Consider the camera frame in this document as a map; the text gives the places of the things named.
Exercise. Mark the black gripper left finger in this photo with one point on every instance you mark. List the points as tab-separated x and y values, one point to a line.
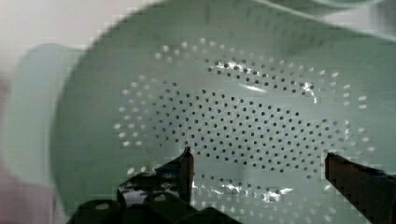
174	177

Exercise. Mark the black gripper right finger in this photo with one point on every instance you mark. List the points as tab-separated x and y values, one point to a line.
371	191

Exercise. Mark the mint green plastic strainer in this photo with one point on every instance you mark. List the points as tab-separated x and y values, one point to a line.
259	93

